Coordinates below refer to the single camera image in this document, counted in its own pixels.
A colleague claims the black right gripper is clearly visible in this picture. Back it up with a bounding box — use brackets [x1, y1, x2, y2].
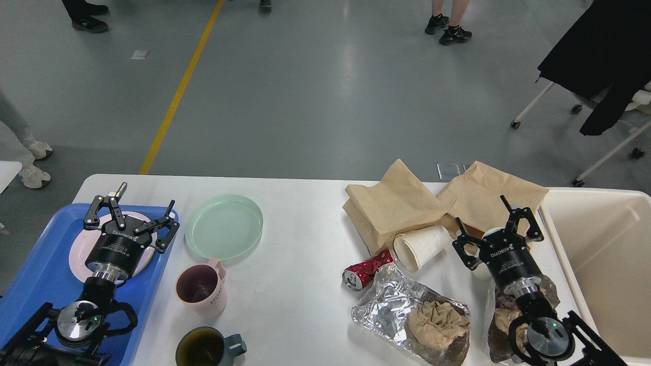
[453, 195, 544, 296]

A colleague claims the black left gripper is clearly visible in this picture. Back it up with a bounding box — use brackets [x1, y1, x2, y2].
[83, 182, 180, 280]

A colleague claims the pink mug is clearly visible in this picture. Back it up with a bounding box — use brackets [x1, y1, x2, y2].
[176, 259, 227, 319]

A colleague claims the green plate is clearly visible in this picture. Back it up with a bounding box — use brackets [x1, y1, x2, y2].
[185, 194, 263, 260]

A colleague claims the dark teal mug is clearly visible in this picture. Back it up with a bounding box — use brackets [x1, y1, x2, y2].
[175, 326, 247, 365]

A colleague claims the foil bag under right arm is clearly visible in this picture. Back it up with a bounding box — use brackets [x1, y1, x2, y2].
[482, 275, 560, 364]

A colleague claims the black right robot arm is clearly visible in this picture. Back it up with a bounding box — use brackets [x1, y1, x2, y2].
[453, 196, 625, 365]

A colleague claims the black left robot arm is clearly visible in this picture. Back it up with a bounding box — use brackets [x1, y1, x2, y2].
[2, 182, 180, 365]

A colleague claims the white paper cup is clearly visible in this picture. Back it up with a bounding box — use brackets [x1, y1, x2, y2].
[472, 227, 503, 281]
[393, 225, 453, 272]

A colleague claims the pink plate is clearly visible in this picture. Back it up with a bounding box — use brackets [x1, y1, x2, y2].
[68, 230, 155, 283]

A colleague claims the right brown paper bag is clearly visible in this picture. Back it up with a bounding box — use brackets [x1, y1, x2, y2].
[436, 161, 549, 238]

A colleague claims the brown paper bag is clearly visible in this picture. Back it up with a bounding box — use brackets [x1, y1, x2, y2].
[436, 161, 549, 238]
[343, 159, 448, 257]

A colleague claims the blue plastic tray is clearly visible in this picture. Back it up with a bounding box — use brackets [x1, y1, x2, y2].
[1, 203, 170, 365]

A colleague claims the beige plastic bin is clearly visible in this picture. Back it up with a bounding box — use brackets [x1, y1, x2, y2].
[542, 188, 650, 365]

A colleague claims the foil wrapper with napkin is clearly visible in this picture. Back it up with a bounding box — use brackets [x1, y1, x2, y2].
[351, 263, 470, 365]

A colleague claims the left brown paper bag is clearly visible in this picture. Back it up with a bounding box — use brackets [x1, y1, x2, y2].
[343, 159, 448, 257]

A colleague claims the person in light trousers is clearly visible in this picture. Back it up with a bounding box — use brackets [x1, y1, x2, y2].
[1, 93, 53, 189]

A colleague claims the crushed red soda can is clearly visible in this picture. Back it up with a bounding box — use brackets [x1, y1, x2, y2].
[342, 250, 395, 292]

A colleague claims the person in black shoes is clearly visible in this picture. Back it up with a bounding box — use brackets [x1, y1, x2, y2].
[425, 0, 472, 45]

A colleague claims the person in dark shoes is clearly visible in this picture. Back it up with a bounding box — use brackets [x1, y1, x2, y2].
[62, 0, 109, 34]

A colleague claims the black jacket on chair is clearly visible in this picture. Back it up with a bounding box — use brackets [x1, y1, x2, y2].
[538, 1, 650, 135]

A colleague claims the white rolling chair frame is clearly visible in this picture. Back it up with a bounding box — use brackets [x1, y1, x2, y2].
[507, 80, 649, 193]

